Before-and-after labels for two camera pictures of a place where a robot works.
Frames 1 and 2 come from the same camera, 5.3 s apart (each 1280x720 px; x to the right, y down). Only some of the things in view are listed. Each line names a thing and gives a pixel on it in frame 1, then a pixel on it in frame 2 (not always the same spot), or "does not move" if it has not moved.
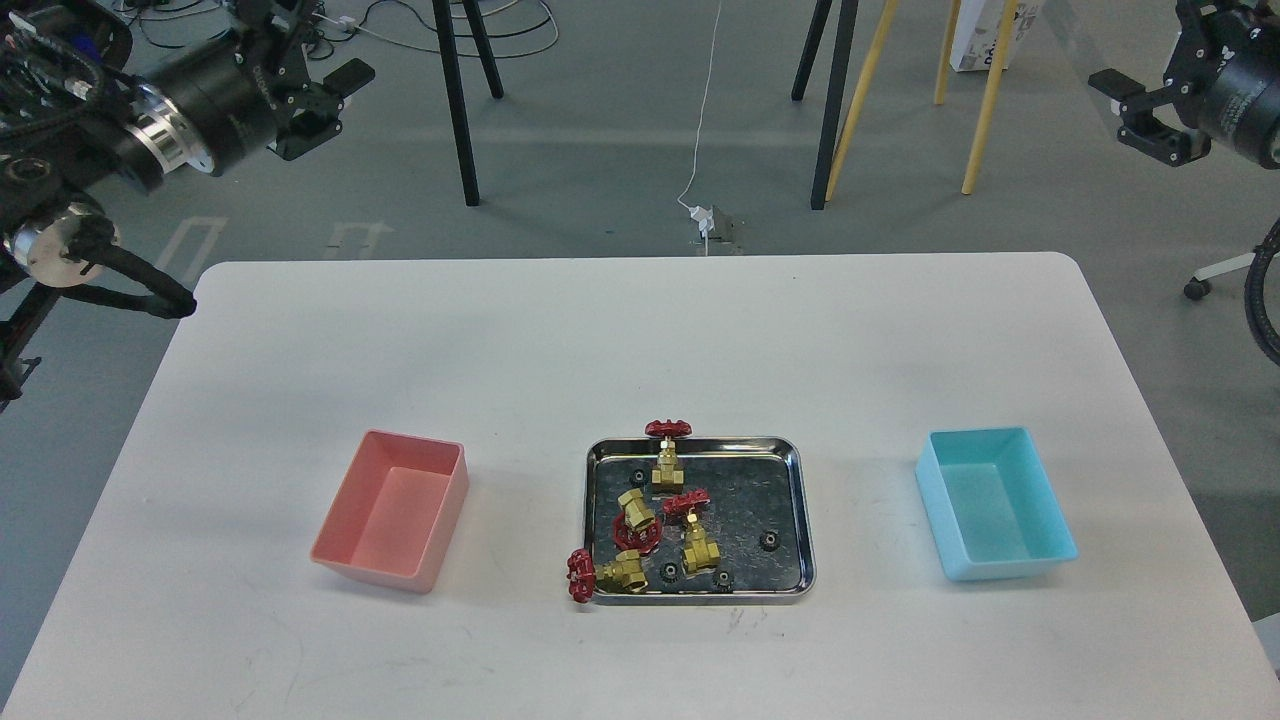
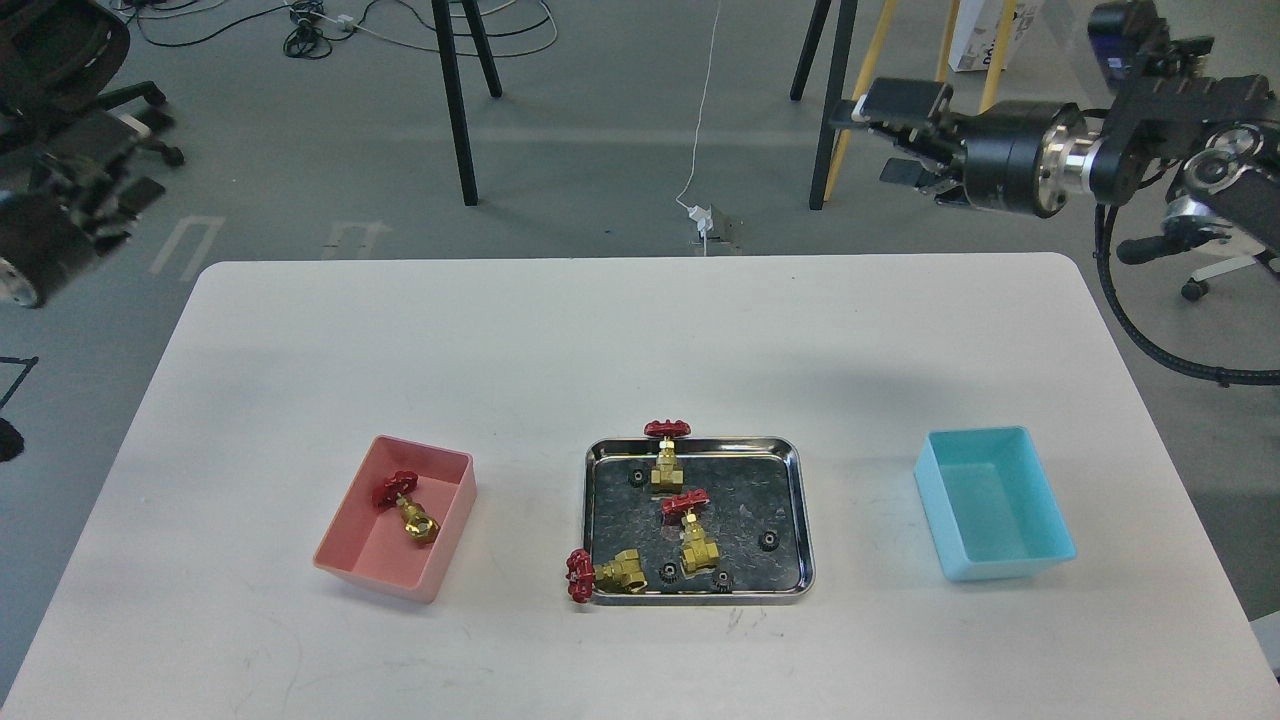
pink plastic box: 395,511 does not move
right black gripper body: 1222,83 -> 1023,157
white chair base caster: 1199,285 does not move
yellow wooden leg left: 883,29 does not move
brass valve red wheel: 636,527 -> 419,524
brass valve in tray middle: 698,552 does not move
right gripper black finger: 1117,84 -> 893,100
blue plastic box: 992,503 does not move
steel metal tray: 739,532 does not move
